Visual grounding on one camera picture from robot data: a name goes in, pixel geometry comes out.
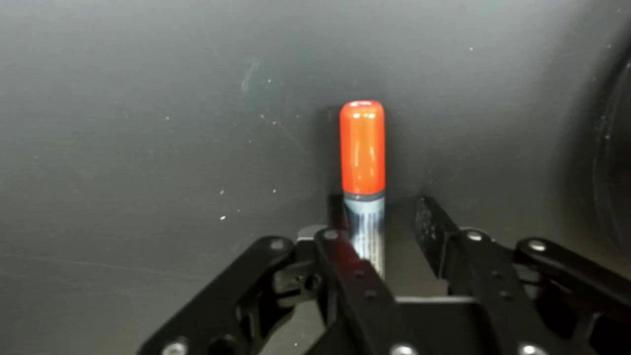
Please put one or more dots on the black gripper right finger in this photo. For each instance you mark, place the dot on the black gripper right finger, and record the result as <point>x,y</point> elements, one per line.
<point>486,269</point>

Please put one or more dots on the blue marker with red cap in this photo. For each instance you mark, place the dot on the blue marker with red cap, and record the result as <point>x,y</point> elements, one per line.
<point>361,148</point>

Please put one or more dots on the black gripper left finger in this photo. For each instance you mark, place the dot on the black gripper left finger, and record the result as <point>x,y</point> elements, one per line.
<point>342,283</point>

